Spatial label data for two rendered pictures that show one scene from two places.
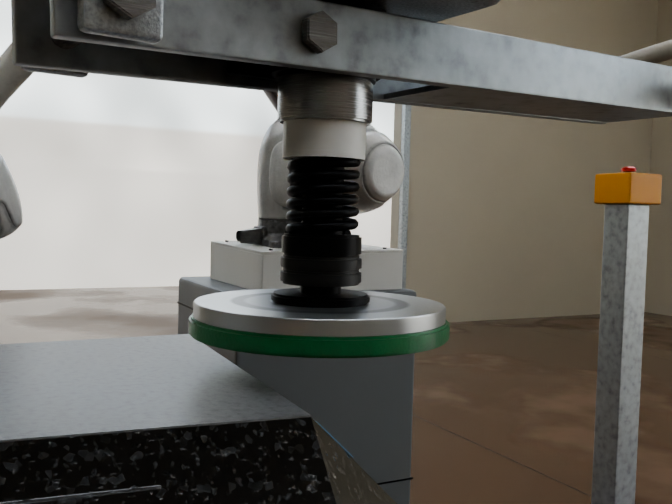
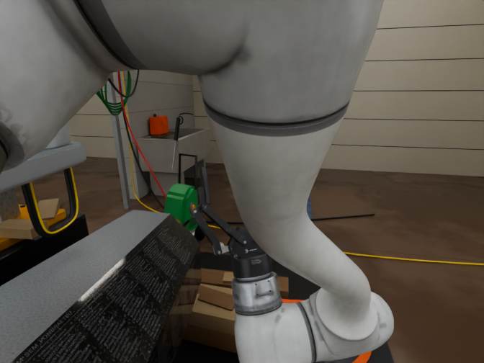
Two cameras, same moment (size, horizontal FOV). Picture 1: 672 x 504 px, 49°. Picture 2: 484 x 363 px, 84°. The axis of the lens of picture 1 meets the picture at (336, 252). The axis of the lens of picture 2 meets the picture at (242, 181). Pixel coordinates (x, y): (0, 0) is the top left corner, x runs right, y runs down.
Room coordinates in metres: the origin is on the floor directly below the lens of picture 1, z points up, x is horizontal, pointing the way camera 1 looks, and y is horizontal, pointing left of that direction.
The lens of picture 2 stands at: (1.43, 0.27, 1.42)
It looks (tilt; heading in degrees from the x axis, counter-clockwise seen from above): 18 degrees down; 129
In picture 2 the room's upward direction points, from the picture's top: straight up
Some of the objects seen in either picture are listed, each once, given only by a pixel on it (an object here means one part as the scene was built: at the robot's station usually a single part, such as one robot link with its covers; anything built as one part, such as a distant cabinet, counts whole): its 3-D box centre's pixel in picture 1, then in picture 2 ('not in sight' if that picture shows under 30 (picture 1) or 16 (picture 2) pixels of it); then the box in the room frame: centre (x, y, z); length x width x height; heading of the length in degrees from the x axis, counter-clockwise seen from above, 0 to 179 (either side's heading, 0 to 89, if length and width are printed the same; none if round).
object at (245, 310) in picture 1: (320, 308); not in sight; (0.63, 0.01, 0.87); 0.21 x 0.21 x 0.01
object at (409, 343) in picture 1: (319, 313); not in sight; (0.63, 0.01, 0.87); 0.22 x 0.22 x 0.04
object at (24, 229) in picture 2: not in sight; (20, 228); (-0.14, 0.49, 0.81); 0.20 x 0.10 x 0.05; 35
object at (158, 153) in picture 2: not in sight; (179, 159); (-2.02, 2.90, 0.43); 1.30 x 0.62 x 0.86; 118
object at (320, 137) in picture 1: (324, 138); not in sight; (0.63, 0.01, 1.02); 0.07 x 0.07 x 0.04
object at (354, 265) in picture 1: (321, 262); not in sight; (0.63, 0.01, 0.91); 0.07 x 0.07 x 0.01
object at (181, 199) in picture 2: not in sight; (181, 200); (-0.58, 1.78, 0.43); 0.35 x 0.35 x 0.87; 12
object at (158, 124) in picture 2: not in sight; (160, 124); (-2.15, 2.69, 0.99); 0.50 x 0.22 x 0.33; 118
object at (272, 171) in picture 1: (296, 168); not in sight; (1.61, 0.09, 1.05); 0.18 x 0.16 x 0.22; 36
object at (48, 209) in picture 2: not in sight; (46, 209); (-0.31, 0.65, 0.80); 0.20 x 0.10 x 0.05; 154
